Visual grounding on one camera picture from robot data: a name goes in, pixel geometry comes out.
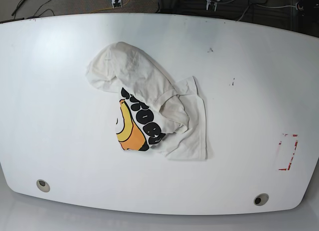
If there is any white cable at right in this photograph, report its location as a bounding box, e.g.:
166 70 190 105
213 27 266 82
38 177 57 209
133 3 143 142
236 3 297 22

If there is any left table cable grommet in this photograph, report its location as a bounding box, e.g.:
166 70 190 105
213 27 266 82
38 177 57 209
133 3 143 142
36 180 50 193

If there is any table cable grommet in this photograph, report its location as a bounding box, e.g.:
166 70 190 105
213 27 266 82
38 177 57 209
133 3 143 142
254 193 269 206
36 180 50 193

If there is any yellow floor cable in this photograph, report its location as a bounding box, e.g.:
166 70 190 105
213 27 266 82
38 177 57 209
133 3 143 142
90 0 133 14

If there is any red tape rectangle marking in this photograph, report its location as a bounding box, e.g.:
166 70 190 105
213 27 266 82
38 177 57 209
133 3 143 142
275 133 299 171

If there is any white printed t-shirt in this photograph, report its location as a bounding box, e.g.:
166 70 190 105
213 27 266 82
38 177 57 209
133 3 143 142
86 42 207 160

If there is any right table cable grommet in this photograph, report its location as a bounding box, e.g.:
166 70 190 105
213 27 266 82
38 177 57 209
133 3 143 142
254 193 269 206

